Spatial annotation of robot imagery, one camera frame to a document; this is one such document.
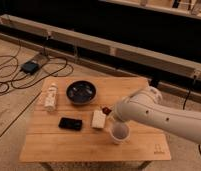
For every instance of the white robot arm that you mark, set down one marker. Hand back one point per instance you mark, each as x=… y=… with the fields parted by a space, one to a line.
x=143 y=106

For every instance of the black smartphone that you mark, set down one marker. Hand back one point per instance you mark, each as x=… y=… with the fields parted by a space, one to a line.
x=69 y=123

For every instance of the wooden table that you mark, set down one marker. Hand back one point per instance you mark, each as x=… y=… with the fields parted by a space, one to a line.
x=46 y=142

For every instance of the white plastic bottle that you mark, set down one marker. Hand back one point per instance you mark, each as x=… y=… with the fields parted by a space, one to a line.
x=51 y=98

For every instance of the blue power adapter box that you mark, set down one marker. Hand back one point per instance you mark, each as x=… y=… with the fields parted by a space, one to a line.
x=30 y=67

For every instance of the dark blue bowl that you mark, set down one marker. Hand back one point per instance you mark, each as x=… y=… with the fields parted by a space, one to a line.
x=81 y=92

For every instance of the red pepper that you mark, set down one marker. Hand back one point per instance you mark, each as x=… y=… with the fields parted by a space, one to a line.
x=106 y=110

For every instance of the white rectangular block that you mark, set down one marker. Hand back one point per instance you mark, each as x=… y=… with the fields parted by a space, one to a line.
x=98 y=119

